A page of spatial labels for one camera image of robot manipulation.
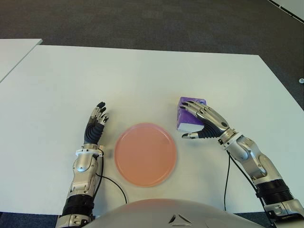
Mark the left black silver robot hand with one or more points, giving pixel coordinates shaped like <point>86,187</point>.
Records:
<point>93,133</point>

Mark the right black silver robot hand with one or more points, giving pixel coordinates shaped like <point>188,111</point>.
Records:
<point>213,123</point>

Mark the purple tissue paper pack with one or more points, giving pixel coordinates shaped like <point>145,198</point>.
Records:
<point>187,120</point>

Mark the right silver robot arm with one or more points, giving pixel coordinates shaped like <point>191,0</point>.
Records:
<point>259,164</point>

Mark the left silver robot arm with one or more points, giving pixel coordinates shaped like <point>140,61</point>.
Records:
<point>83,171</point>

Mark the pink round plate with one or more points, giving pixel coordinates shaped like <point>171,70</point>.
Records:
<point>145,154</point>

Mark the grey robot torso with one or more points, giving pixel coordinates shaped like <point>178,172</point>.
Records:
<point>166,213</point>

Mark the white side table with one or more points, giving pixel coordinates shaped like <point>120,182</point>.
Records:
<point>14,53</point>

